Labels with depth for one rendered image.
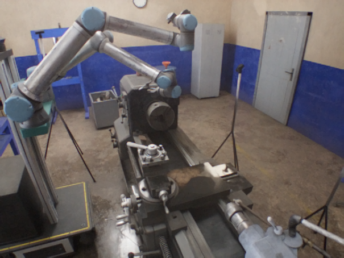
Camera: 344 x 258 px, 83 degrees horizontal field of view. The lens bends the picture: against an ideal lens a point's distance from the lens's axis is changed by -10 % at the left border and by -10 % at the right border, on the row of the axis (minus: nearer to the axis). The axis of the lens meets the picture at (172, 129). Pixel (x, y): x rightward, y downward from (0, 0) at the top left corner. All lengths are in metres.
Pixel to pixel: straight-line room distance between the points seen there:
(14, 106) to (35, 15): 4.13
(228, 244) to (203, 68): 4.51
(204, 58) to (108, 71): 2.30
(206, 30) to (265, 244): 4.83
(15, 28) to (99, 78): 1.98
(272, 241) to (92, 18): 1.29
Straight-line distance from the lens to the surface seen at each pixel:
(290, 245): 1.00
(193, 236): 1.33
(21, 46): 5.42
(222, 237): 1.48
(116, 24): 1.38
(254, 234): 1.00
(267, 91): 5.09
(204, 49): 5.36
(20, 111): 1.30
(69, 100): 5.52
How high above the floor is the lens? 1.92
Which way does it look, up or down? 28 degrees down
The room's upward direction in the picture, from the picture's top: straight up
